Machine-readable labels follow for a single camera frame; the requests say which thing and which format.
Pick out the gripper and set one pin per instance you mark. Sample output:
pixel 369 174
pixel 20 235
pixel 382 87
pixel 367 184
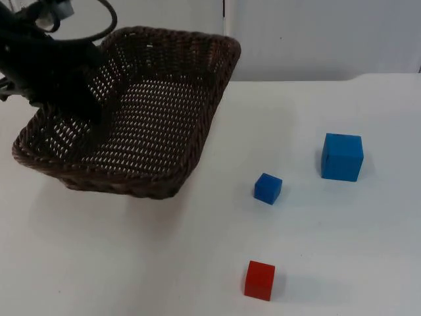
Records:
pixel 39 69

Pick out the dark brown wicker basket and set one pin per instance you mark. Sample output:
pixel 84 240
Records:
pixel 154 131

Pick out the large blue cube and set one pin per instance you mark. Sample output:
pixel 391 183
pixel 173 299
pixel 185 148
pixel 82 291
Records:
pixel 342 158

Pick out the small blue cube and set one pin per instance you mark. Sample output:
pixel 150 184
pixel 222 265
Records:
pixel 267 189

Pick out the red cube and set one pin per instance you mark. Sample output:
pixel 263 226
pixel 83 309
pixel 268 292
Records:
pixel 259 280

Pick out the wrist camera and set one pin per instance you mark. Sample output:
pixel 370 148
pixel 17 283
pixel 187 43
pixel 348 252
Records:
pixel 52 13

